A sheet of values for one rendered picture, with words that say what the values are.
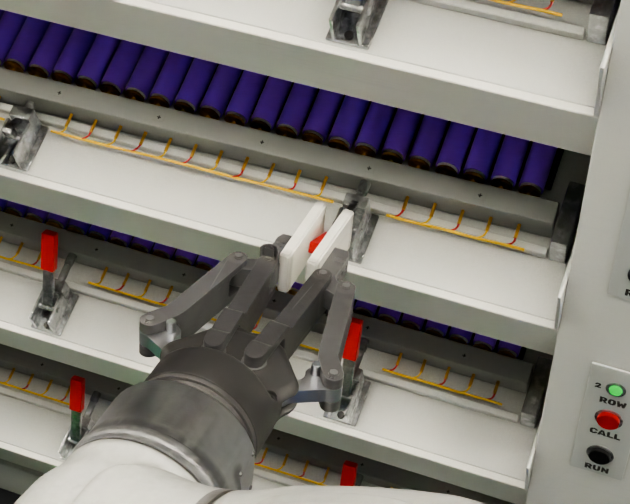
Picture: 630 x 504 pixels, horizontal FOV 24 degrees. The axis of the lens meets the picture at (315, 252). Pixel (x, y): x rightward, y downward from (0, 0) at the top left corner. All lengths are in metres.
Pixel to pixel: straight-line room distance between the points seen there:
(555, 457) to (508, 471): 0.06
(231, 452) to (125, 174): 0.39
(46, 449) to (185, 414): 0.68
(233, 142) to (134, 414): 0.36
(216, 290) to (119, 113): 0.24
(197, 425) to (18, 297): 0.55
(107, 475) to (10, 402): 0.76
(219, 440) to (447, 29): 0.30
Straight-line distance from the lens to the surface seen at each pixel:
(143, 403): 0.76
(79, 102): 1.11
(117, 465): 0.71
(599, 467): 1.11
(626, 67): 0.84
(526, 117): 0.89
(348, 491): 0.64
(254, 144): 1.06
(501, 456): 1.17
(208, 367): 0.79
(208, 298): 0.89
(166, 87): 1.11
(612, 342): 1.00
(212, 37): 0.94
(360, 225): 1.02
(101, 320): 1.26
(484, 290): 1.02
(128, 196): 1.09
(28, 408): 1.45
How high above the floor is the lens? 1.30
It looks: 47 degrees down
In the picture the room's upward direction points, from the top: straight up
